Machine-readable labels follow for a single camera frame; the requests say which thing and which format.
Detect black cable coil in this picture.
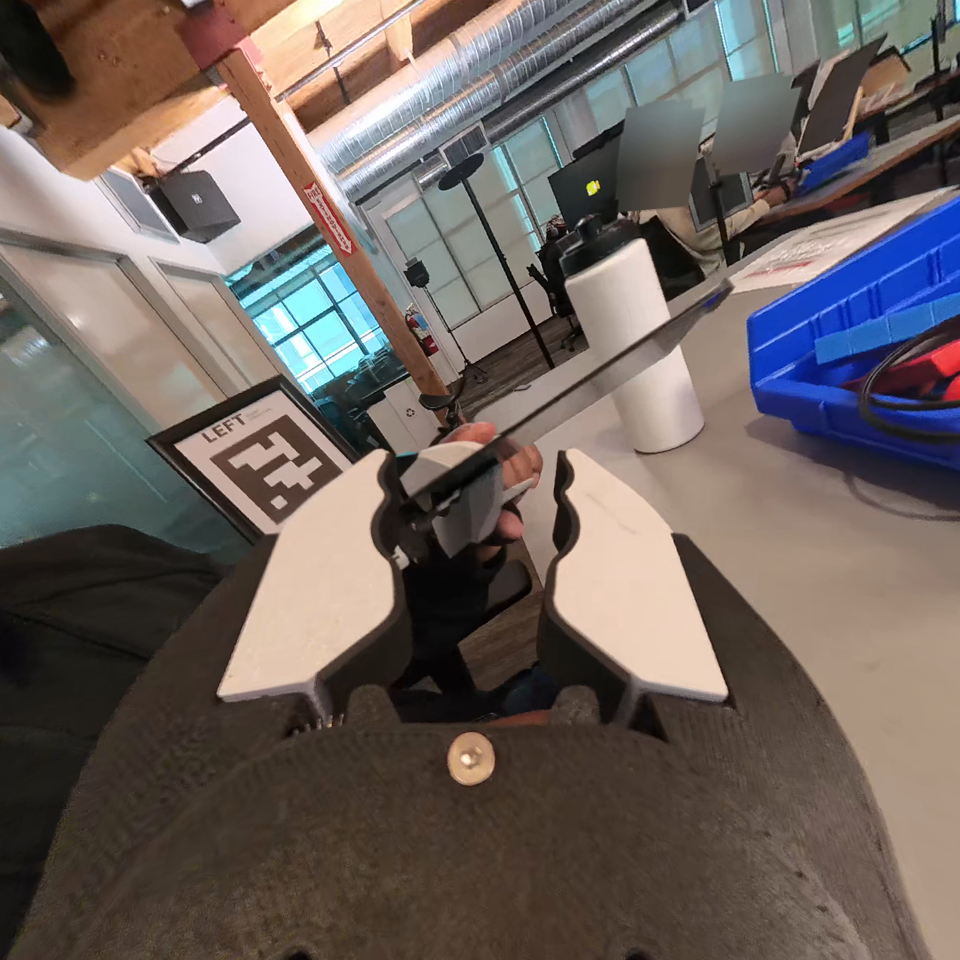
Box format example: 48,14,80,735
847,330,960,522

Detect black wall speaker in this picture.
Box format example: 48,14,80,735
150,168,243,245

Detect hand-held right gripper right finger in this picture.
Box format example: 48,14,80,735
538,448,730,721

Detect black office chair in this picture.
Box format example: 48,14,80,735
536,232,594,354

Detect wooden post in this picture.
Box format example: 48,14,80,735
213,45,451,399

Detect glass office partition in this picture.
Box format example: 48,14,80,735
0,228,226,549

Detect black tripod camera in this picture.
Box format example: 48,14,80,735
402,257,489,384

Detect white tumbler black lid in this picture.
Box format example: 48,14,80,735
558,216,706,455

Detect black plate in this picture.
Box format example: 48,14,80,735
395,279,735,505

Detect black round ceiling fixture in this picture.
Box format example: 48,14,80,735
0,0,76,99

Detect small blue plastic bin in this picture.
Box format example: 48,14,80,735
798,133,875,189

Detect silver spiral duct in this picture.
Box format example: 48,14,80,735
307,0,687,204

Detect printed paper sheet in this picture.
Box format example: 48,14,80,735
731,191,924,295

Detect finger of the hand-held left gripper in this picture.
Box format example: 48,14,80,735
397,441,502,560

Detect person's left hand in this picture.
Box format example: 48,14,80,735
433,421,543,543

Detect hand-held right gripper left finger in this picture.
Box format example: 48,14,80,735
216,450,415,717

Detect red plastic block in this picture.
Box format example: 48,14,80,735
840,333,960,402

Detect black disc floor stand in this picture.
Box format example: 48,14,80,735
437,156,556,370

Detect person's black clothing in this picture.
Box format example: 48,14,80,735
0,525,249,939

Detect white recycling bin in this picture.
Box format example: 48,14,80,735
367,378,440,451

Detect person's left forearm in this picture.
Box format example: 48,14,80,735
408,536,534,699

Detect red white sign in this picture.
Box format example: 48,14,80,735
302,182,354,254

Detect black desk monitor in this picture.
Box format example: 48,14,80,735
547,157,624,226

